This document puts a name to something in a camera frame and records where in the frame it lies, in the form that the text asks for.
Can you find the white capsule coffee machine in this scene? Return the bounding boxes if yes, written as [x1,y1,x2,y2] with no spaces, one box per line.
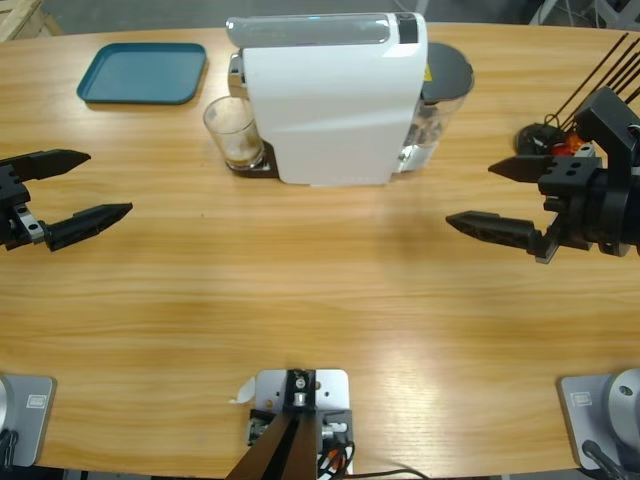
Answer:
[227,10,429,190]

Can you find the grey metal frame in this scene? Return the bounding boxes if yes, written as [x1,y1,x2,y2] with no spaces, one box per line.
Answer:
[529,0,640,32]

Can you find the clear water tank black lid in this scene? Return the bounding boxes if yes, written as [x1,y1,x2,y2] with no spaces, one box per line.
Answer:
[392,42,475,179]

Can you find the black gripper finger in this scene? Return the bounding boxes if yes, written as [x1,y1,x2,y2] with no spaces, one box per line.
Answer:
[444,210,546,257]
[487,153,557,184]
[42,202,134,253]
[0,148,92,183]

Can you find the grey metal device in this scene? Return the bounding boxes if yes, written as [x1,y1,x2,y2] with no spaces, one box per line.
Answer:
[254,368,350,475]

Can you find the black capsule holder with rods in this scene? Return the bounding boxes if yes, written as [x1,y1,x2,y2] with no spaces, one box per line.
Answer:
[516,32,640,162]

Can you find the clear glass cup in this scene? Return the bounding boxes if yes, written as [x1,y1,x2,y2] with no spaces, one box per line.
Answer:
[202,94,266,173]

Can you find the teal plastic tray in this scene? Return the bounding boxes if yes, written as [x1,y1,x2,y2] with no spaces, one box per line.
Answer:
[74,41,208,106]

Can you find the black cable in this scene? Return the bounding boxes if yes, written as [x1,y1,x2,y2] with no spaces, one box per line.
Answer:
[582,439,629,480]
[349,466,427,480]

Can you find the black clamp bracket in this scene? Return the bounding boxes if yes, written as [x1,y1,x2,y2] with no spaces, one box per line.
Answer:
[247,407,354,448]

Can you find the white tape piece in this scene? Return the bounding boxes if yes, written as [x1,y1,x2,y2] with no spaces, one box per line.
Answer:
[228,377,257,405]

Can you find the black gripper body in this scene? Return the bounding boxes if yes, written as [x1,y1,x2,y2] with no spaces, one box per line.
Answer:
[534,154,640,265]
[0,164,50,252]

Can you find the grey coffee machine lever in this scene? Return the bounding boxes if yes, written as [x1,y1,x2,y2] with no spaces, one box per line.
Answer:
[224,13,392,49]

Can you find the orange red cable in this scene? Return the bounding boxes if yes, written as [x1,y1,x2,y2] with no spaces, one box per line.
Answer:
[318,439,357,476]

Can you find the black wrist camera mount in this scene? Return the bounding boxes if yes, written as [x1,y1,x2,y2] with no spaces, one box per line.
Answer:
[572,85,640,177]

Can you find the silver drip tray grate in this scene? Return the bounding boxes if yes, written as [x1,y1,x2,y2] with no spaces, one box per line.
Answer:
[224,141,279,179]

